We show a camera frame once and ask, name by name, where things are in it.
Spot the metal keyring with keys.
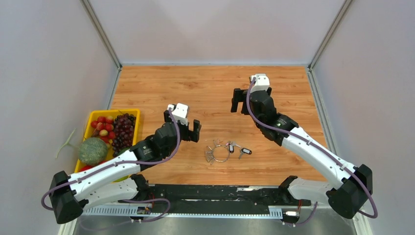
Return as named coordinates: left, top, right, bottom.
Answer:
left=205, top=139, right=231, bottom=165

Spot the key with black tag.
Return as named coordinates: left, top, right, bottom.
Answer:
left=238, top=148, right=252, bottom=159
left=225, top=141, right=242, bottom=153

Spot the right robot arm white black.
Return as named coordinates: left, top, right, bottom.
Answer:
left=231, top=88, right=378, bottom=219

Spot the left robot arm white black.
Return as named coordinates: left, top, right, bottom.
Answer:
left=41, top=105, right=202, bottom=224

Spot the dark purple grape bunch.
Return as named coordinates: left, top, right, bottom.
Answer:
left=111, top=113, right=136, bottom=157

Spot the green avocado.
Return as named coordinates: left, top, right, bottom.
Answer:
left=117, top=148, right=129, bottom=156

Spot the small red fruits pile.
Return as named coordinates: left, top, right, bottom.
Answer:
left=90, top=116, right=115, bottom=144

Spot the yellow plastic tray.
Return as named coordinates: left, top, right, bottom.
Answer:
left=83, top=109, right=142, bottom=162

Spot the green netted melon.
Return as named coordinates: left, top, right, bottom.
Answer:
left=78, top=138, right=108, bottom=166

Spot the red tomato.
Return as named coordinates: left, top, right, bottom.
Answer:
left=79, top=165, right=93, bottom=172

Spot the green plant stem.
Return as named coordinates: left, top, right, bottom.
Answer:
left=55, top=128, right=79, bottom=159

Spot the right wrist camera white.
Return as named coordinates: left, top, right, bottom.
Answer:
left=250, top=73, right=270, bottom=93

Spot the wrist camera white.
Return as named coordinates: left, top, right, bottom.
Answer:
left=167, top=103, right=189, bottom=126
left=250, top=73, right=270, bottom=93

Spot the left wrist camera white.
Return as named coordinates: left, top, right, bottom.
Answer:
left=167, top=103, right=189, bottom=126

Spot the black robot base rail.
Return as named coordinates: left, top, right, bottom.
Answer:
left=83, top=175, right=312, bottom=223

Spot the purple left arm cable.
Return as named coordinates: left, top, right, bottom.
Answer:
left=41, top=108, right=182, bottom=212

